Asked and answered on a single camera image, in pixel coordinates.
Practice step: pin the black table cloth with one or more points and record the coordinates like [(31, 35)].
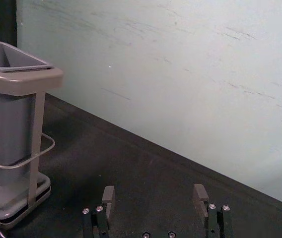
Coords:
[(143, 178)]

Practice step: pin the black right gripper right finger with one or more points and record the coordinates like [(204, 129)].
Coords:
[(200, 198)]

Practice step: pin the rack with steel bars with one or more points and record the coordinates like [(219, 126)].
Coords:
[(38, 129)]

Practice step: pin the grey plastic divided bin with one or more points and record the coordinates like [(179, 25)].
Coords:
[(4, 124)]

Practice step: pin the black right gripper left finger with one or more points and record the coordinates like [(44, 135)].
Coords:
[(106, 198)]

